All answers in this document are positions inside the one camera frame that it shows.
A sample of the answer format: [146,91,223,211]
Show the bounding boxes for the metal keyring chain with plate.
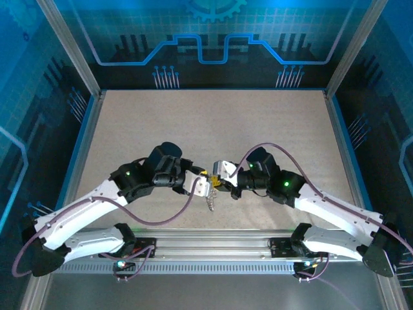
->
[203,189,217,212]

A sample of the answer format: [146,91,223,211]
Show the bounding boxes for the blue table edge strip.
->
[53,93,98,220]
[332,93,375,216]

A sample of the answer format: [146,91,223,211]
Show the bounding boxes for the brushed metal plate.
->
[41,273,388,310]

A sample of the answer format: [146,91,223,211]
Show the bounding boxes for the small controller board with LEDs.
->
[292,258,323,282]
[112,256,137,282]

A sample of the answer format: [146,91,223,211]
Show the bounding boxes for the blue circuit-print acrylic panel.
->
[332,0,413,310]
[0,0,97,310]

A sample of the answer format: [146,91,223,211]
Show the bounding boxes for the blue gear-print acrylic panel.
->
[53,0,372,90]

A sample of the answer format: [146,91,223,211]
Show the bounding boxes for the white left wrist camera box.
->
[183,175,212,198]

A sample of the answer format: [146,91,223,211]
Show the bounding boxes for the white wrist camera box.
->
[211,159,239,179]
[183,175,212,198]

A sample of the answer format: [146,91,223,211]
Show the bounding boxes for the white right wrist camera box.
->
[211,159,239,179]

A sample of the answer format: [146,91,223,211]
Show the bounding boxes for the long aluminium base rail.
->
[38,227,388,263]

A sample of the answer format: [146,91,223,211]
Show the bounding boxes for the aluminium table edge rail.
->
[323,90,367,211]
[66,90,106,209]

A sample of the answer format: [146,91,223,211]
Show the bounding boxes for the slotted grey cable duct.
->
[63,260,383,276]

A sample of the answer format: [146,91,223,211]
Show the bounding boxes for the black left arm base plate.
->
[135,237,158,259]

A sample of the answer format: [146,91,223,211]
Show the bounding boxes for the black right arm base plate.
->
[269,237,338,259]

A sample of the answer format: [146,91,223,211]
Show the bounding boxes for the aluminium frame post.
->
[34,0,104,99]
[324,0,390,99]

